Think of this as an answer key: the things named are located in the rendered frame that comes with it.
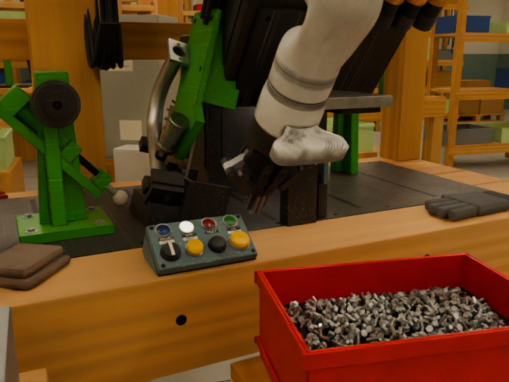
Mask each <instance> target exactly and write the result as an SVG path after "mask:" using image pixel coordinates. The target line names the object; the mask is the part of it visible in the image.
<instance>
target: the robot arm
mask: <svg viewBox="0 0 509 382"><path fill-rule="evenodd" d="M304 1H305V3H306V5H307V7H308V9H307V13H306V17H305V19H304V23H303V24H302V25H300V26H296V27H293V28H291V29H290V30H288V31H287V32H286V33H285V34H284V36H283V37H282V39H281V41H280V43H279V46H278V49H277V51H276V55H275V58H274V60H273V64H272V67H271V69H270V73H269V76H268V78H267V81H266V82H265V84H264V86H263V88H262V90H261V94H260V97H259V99H258V103H257V106H256V109H255V111H254V115H253V118H252V121H251V125H250V127H249V131H248V141H247V143H246V144H245V145H244V146H243V147H242V148H241V151H240V155H238V156H236V157H235V158H233V159H232V160H231V159H230V158H229V157H225V158H222V159H221V161H220V162H221V164H222V165H223V169H224V170H225V172H226V175H227V177H228V178H229V179H230V180H231V181H232V183H233V184H234V185H235V186H236V188H237V189H238V190H239V191H240V193H241V194H242V195H244V196H245V198H244V200H243V202H244V204H245V207H246V209H247V211H248V212H249V213H250V214H255V213H260V212H261V209H262V208H263V207H264V206H265V205H266V203H267V200H268V197H269V196H270V195H271V194H273V191H274V190H277V189H278V190H279V191H280V192H282V191H284V190H285V189H287V188H288V187H289V186H291V185H292V184H293V183H294V182H296V181H297V180H299V179H300V178H301V177H303V176H304V175H305V174H306V173H307V172H309V171H310V170H312V169H313V168H314V167H315V164H321V163H328V162H334V161H341V160H342V159H343V158H344V157H345V154H346V152H347V151H348V147H349V146H348V144H347V142H346V141H345V139H344V138H343V137H342V136H339V135H336V134H334V133H330V132H327V131H325V130H323V129H321V128H320V127H319V123H320V121H321V119H322V116H323V113H324V111H325V107H326V102H327V99H328V98H329V94H330V92H331V90H332V88H333V85H334V83H335V81H336V78H337V76H338V74H339V71H340V68H341V66H342V65H343V64H344V63H345V62H346V61H347V60H348V59H349V58H350V57H351V56H352V54H353V53H354V51H355V50H356V49H357V47H358V46H359V45H360V44H361V43H362V41H363V40H364V39H365V37H366V36H367V35H368V33H369V32H370V31H371V30H372V28H373V26H374V25H375V23H376V21H377V19H378V17H379V15H380V12H381V10H382V6H383V1H384V0H304ZM244 164H245V165H246V166H247V168H248V169H249V176H248V179H245V177H244V176H243V174H242V172H243V168H242V167H243V165H244ZM288 172H289V177H288V178H286V179H285V180H283V178H284V176H285V175H286V174H287V173H288Z"/></svg>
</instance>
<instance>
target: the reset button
mask: <svg viewBox="0 0 509 382"><path fill-rule="evenodd" d="M203 248H204V246H203V243H202V242H201V241H200V240H197V239H192V240H190V241H188V242H187V245H186V249H187V251H188V252H189V253H190V254H192V255H198V254H200V253H201V252H202V251H203Z"/></svg>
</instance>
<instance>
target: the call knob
mask: <svg viewBox="0 0 509 382"><path fill-rule="evenodd" d="M161 253H162V255H163V256H164V257H165V258H167V259H175V258H178V257H179V255H180V247H179V246H178V245H177V244H176V243H173V242H168V243H165V244H164V245H163V246H162V250H161Z"/></svg>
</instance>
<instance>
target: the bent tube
mask: <svg viewBox="0 0 509 382"><path fill-rule="evenodd" d="M167 47H168V56H167V58H166V60H165V62H164V64H163V66H162V68H161V70H160V72H159V74H158V76H157V79H156V81H155V84H154V86H153V90H152V92H151V98H150V101H149V105H148V114H147V125H146V129H147V140H148V156H149V165H150V171H151V169H152V168H155V169H160V170H165V171H166V170H167V169H166V161H159V160H157V159H156V157H155V153H156V151H158V150H157V148H156V145H155V144H156V142H157V140H158V138H159V137H160V136H161V134H162V117H163V111H164V104H165V100H166V97H167V93H168V90H169V88H170V85H171V83H172V82H173V79H174V77H175V76H176V74H177V72H178V70H179V69H180V67H181V65H182V66H186V67H189V66H190V58H189V45H188V44H186V43H184V42H179V41H176V40H174V39H168V40H167Z"/></svg>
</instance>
